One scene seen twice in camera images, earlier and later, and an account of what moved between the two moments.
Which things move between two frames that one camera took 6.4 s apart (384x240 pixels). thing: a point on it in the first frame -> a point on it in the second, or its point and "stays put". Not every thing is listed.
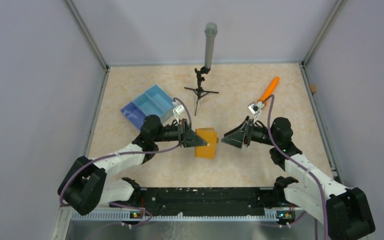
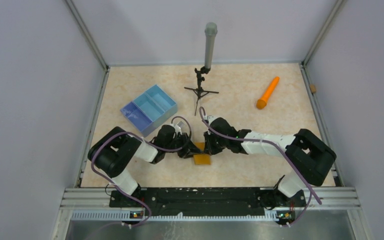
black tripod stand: [200, 91] stays put
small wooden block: [312, 87] stays put
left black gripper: [193, 139] -> [188, 151]
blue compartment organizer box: [155, 101] stays put
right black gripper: [244, 133] -> [208, 149]
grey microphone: [211, 30] stays put
